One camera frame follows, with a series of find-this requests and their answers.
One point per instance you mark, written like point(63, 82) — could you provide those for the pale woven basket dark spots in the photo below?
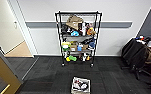
point(78, 92)

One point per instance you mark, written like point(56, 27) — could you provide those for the cardboard box white label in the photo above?
point(73, 47)

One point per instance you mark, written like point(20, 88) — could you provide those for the small blue box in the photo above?
point(79, 48)

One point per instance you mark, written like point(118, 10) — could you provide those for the blue plush toy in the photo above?
point(75, 33)

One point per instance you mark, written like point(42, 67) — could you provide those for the black shoe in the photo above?
point(88, 40)

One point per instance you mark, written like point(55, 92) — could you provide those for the orange white toy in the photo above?
point(86, 57)

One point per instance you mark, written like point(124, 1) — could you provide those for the black bag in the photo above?
point(65, 28)

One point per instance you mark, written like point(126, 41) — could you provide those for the brown paper bag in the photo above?
point(74, 21)

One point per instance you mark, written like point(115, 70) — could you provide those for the red white printed packet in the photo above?
point(78, 85)

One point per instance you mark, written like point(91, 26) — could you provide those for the black wrapped item white label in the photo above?
point(85, 86)

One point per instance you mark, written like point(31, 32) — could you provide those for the black chair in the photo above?
point(134, 53)

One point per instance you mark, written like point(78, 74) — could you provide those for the red white blue toy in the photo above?
point(150, 42)

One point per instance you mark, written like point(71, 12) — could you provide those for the wooden door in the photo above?
point(1, 70)

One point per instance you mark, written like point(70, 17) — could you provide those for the white door frame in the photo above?
point(24, 26)

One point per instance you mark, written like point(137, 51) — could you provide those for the white wall switch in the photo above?
point(15, 24)

